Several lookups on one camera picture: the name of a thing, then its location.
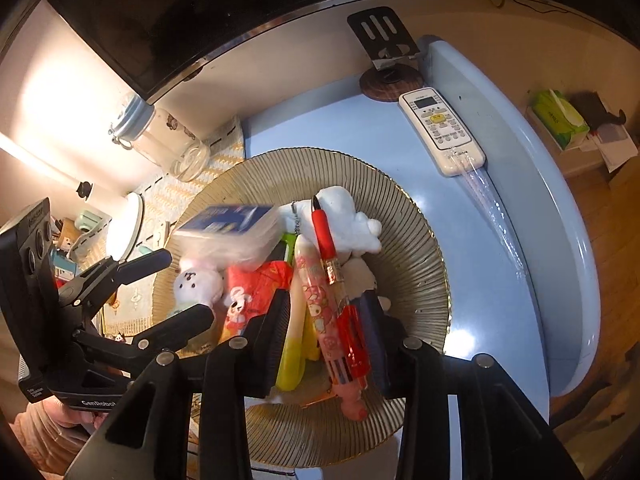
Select blue patterned mat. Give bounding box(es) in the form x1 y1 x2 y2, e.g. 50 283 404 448
80 115 247 356

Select white cloud plush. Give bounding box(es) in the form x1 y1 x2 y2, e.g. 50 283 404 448
280 186 383 256

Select ribbed glass plate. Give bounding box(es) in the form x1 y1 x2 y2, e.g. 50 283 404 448
152 147 453 471

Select red pen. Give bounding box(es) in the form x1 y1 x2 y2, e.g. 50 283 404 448
311 195 373 391

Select white remote control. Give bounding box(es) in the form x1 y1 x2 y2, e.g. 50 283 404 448
398 87 487 177

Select clear plastic sleeve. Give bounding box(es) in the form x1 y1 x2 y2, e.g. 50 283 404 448
450 152 528 281

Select clear water bottle blue lid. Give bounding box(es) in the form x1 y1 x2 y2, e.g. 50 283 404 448
110 94 211 183

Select red printed pouch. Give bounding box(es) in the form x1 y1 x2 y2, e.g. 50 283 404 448
222 260 296 346

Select black phone stand wooden base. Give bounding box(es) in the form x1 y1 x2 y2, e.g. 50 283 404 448
347 6 427 102

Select blue dental floss box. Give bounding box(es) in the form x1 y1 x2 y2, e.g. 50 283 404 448
172 204 280 261

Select mint green instant camera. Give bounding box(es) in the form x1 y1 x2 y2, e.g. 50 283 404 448
74 209 112 248

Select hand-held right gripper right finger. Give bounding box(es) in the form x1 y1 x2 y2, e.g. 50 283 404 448
356 290 584 480

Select pink patterned pen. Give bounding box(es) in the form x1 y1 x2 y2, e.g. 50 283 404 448
292 252 371 421

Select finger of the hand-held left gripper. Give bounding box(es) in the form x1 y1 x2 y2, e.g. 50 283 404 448
72 304 217 378
57 249 174 311

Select green tissue pack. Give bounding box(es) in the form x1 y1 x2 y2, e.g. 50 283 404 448
530 89 591 151

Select yellow green tube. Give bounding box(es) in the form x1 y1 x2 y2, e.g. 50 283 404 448
276 234 321 392

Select pink white green dango plush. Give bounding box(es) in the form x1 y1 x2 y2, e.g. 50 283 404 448
170 257 226 318

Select white paper sheets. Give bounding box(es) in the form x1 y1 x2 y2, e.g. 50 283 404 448
590 124 640 172

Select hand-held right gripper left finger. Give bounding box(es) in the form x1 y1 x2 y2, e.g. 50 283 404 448
62 289 294 480

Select white desk lamp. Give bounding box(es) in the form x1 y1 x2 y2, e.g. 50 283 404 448
75 180 146 261

